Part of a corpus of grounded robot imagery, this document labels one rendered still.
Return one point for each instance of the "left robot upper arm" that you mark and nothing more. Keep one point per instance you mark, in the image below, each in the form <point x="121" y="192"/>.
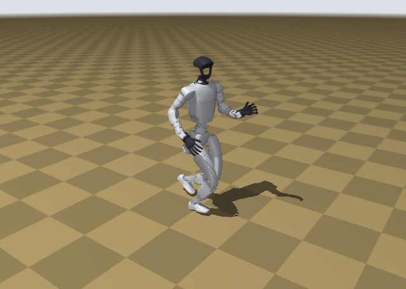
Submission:
<point x="222" y="106"/>

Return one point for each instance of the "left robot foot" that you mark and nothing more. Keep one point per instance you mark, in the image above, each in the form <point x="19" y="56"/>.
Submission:
<point x="187" y="185"/>

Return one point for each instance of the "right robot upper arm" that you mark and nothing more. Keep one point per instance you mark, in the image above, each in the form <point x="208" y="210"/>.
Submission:
<point x="186" y="93"/>

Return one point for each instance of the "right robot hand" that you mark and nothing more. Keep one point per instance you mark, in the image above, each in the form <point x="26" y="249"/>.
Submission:
<point x="190" y="142"/>

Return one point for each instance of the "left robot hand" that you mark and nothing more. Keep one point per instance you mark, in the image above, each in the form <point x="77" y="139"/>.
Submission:
<point x="247" y="110"/>

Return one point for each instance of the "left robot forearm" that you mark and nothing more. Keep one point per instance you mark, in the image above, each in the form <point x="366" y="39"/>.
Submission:
<point x="231" y="113"/>

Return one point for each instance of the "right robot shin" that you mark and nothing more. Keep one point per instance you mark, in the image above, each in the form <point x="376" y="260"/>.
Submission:
<point x="204" y="191"/>

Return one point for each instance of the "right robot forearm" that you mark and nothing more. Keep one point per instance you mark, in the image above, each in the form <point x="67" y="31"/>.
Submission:
<point x="175" y="122"/>

